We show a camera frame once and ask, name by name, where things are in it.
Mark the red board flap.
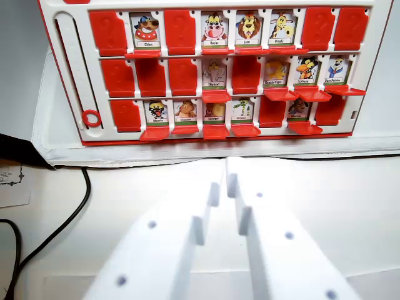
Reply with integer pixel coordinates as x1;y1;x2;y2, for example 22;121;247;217
100;58;136;98

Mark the white printed paper sheet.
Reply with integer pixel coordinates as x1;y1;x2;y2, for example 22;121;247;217
0;164;33;209

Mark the red and white game board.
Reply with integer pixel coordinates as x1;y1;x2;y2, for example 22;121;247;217
37;0;395;147

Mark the long black cable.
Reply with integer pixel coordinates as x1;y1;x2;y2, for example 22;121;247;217
4;166;92;300

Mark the looping black cable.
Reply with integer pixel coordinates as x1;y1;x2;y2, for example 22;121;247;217
0;217;22;300

